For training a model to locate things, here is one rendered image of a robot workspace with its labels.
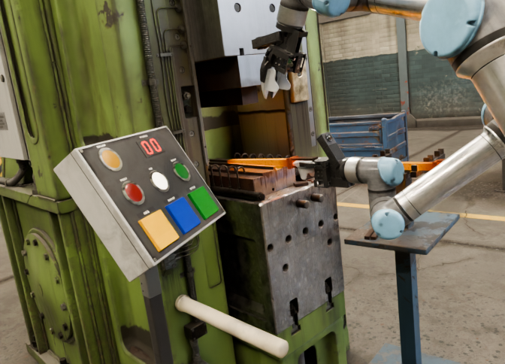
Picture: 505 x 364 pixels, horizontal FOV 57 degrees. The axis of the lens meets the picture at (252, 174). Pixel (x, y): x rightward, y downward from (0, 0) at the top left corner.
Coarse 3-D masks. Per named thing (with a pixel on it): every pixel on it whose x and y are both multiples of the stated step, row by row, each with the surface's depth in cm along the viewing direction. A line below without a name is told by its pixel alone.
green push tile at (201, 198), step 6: (192, 192) 112; (198, 192) 114; (204, 192) 116; (192, 198) 111; (198, 198) 113; (204, 198) 115; (210, 198) 117; (198, 204) 111; (204, 204) 113; (210, 204) 115; (198, 210) 111; (204, 210) 112; (210, 210) 114; (216, 210) 116; (204, 216) 111
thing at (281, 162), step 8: (232, 160) 170; (240, 160) 166; (248, 160) 163; (256, 160) 160; (264, 160) 157; (272, 160) 154; (280, 160) 151; (288, 160) 148; (304, 160) 145; (288, 168) 149
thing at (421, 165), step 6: (402, 162) 156; (408, 162) 155; (414, 162) 154; (420, 162) 153; (426, 162) 152; (432, 162) 148; (438, 162) 149; (408, 168) 154; (420, 168) 152; (426, 168) 151
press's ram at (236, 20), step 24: (192, 0) 141; (216, 0) 133; (240, 0) 139; (264, 0) 145; (192, 24) 143; (216, 24) 135; (240, 24) 140; (264, 24) 146; (192, 48) 146; (216, 48) 138; (240, 48) 142
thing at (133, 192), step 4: (128, 184) 96; (132, 184) 97; (128, 188) 96; (132, 188) 97; (136, 188) 98; (128, 192) 95; (132, 192) 96; (136, 192) 97; (140, 192) 98; (132, 196) 95; (136, 196) 96; (140, 196) 97; (136, 200) 96; (140, 200) 97
